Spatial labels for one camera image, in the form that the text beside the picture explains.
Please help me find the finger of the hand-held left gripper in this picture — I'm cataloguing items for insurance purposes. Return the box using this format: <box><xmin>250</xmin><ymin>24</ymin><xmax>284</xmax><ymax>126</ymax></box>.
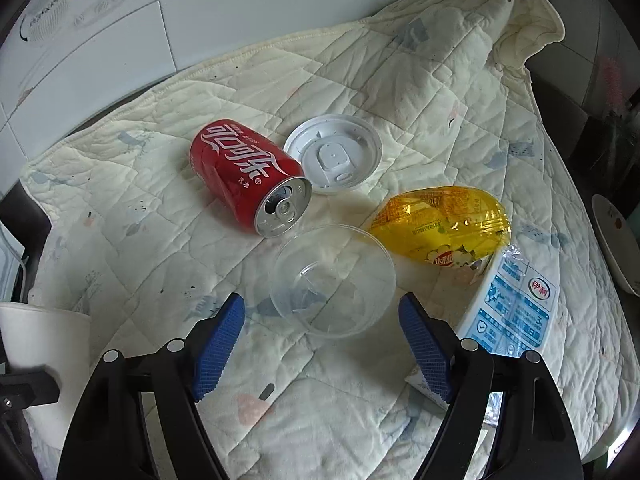
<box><xmin>0</xmin><ymin>367</ymin><xmax>61</xmax><ymax>409</ymax></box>

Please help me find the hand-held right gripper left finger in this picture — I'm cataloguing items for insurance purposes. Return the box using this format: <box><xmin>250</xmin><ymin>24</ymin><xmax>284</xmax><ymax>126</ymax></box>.
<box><xmin>56</xmin><ymin>291</ymin><xmax>247</xmax><ymax>480</ymax></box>

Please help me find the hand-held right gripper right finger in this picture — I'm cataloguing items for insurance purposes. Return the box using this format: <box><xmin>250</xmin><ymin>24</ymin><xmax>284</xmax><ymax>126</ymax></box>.
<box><xmin>397</xmin><ymin>291</ymin><xmax>586</xmax><ymax>480</ymax></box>

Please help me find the white paper cup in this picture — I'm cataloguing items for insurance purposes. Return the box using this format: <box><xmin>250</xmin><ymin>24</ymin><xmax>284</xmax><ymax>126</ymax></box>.
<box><xmin>0</xmin><ymin>301</ymin><xmax>92</xmax><ymax>451</ymax></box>

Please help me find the clear plastic cup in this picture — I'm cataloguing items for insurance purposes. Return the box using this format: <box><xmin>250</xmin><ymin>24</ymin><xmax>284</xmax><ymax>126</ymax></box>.
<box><xmin>269</xmin><ymin>224</ymin><xmax>397</xmax><ymax>338</ymax></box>

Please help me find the white and blue milk carton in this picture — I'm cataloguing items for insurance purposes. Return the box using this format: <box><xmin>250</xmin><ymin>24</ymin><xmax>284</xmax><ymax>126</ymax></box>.
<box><xmin>407</xmin><ymin>242</ymin><xmax>561</xmax><ymax>405</ymax></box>

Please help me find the yellow snack packet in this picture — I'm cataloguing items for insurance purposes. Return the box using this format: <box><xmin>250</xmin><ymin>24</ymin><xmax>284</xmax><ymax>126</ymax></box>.
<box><xmin>367</xmin><ymin>185</ymin><xmax>513</xmax><ymax>267</ymax></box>

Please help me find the red drink can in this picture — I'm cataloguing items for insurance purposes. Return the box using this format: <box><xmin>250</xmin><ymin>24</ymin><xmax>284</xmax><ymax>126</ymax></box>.
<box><xmin>189</xmin><ymin>117</ymin><xmax>313</xmax><ymax>238</ymax></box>

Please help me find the white plastic cup lid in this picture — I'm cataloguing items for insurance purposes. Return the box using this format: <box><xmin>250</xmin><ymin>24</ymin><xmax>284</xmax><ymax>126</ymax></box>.
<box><xmin>283</xmin><ymin>114</ymin><xmax>385</xmax><ymax>196</ymax></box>

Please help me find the white plate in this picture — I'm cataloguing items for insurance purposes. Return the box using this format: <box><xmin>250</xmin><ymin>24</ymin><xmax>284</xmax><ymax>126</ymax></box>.
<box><xmin>591</xmin><ymin>194</ymin><xmax>640</xmax><ymax>297</ymax></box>

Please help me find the dark knife holder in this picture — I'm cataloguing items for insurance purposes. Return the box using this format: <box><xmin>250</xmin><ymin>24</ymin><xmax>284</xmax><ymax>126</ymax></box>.
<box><xmin>585</xmin><ymin>110</ymin><xmax>640</xmax><ymax>196</ymax></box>

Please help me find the white quilted blanket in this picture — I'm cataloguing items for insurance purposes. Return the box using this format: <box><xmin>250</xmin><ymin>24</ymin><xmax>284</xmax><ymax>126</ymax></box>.
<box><xmin>20</xmin><ymin>0</ymin><xmax>631</xmax><ymax>480</ymax></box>

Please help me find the pink brush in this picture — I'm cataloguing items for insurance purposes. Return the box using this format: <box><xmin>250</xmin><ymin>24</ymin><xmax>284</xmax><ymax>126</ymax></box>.
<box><xmin>597</xmin><ymin>57</ymin><xmax>626</xmax><ymax>106</ymax></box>

